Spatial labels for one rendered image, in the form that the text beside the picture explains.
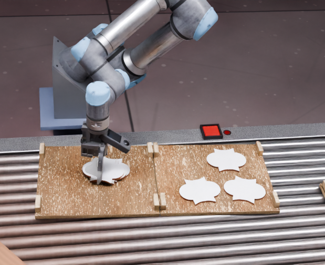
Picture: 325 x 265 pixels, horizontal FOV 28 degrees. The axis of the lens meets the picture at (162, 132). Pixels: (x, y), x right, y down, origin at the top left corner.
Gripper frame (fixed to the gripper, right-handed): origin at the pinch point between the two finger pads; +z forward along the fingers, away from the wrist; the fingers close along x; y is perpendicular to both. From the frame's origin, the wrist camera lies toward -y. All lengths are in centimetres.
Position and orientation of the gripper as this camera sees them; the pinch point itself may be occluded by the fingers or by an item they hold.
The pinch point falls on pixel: (103, 170)
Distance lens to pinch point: 231.6
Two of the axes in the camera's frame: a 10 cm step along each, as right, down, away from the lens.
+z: -0.7, 7.7, 6.3
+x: -0.8, 6.3, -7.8
